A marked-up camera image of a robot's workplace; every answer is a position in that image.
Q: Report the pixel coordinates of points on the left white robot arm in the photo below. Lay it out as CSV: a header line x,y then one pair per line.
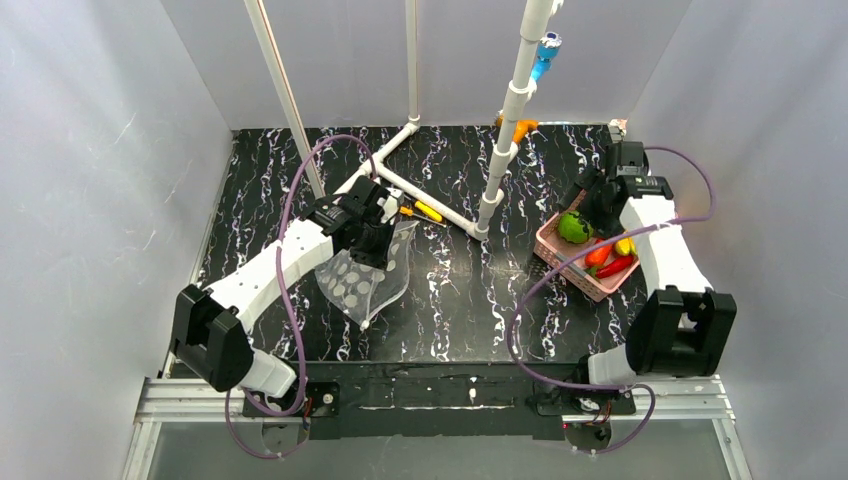
x,y
211,325

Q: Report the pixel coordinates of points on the orange object at back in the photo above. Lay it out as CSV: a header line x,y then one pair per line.
x,y
522,128

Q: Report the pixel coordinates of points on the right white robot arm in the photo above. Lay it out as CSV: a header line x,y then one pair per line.
x,y
682,329

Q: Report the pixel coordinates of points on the orange toy carrot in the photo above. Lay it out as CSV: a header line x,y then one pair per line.
x,y
598,256

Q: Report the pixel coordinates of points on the clear polka dot zip bag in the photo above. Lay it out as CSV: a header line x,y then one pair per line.
x,y
361,291

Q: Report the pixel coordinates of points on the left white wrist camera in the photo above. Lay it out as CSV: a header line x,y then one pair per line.
x,y
390,204

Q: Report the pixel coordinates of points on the yellow toy banana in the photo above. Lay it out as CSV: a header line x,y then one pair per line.
x,y
625,247

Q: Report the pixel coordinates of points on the orange handled screwdriver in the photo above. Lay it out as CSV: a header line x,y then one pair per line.
x,y
409,212

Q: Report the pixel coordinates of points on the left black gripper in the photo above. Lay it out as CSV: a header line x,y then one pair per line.
x,y
370,244

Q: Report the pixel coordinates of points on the white pvc pipe frame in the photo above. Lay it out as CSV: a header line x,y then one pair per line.
x,y
534,25

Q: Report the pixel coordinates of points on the green toy watermelon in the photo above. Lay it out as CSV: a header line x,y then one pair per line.
x,y
574,228

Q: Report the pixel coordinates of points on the blue hanging bottle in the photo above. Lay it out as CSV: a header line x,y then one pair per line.
x,y
547,50

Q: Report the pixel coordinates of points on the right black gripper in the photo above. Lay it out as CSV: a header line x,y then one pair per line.
x,y
589,201

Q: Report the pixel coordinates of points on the yellow handled screwdriver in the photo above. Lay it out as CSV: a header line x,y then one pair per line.
x,y
421,207

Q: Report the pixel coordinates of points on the red toy chili pepper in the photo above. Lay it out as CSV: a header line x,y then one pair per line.
x,y
617,266

